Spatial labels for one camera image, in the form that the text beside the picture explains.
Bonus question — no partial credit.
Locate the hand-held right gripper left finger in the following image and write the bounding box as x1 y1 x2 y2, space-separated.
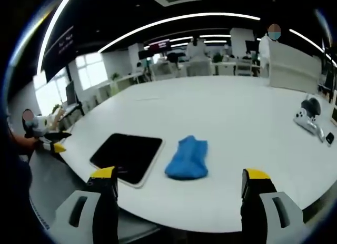
53 166 120 244

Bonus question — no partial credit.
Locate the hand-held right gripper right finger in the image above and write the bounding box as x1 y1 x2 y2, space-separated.
240 168 305 244

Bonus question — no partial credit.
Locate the blue cleaning cloth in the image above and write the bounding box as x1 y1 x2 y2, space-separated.
164 135 210 181

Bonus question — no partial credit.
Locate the person's left hand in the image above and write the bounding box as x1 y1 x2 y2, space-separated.
11 134 37 150

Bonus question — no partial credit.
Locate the computer monitor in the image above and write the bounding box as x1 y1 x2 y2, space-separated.
65 80 80 106

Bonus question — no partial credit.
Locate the dark hanging sign board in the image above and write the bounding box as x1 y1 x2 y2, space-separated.
43 25 75 80

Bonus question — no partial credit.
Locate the white and grey device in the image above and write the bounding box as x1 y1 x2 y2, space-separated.
293 95 326 143

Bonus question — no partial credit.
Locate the white partition box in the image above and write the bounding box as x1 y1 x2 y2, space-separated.
267 40 321 89

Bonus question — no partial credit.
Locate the curved ceiling light strip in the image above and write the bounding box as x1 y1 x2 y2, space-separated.
97 13 261 54

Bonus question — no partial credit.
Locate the red wall screen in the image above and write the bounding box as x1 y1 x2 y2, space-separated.
148 38 171 52

